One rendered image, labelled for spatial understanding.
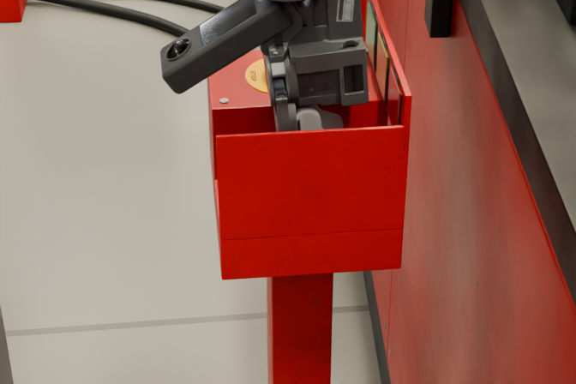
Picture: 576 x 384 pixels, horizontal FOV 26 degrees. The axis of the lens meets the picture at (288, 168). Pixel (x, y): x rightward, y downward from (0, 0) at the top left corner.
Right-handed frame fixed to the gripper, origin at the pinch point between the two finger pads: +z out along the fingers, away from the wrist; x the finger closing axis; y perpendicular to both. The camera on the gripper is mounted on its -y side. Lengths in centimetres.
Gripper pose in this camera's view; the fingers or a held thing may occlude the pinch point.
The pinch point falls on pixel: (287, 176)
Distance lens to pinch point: 110.2
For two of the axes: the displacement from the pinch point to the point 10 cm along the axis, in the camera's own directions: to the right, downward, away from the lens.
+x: -1.0, -5.6, 8.2
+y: 9.9, -1.3, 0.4
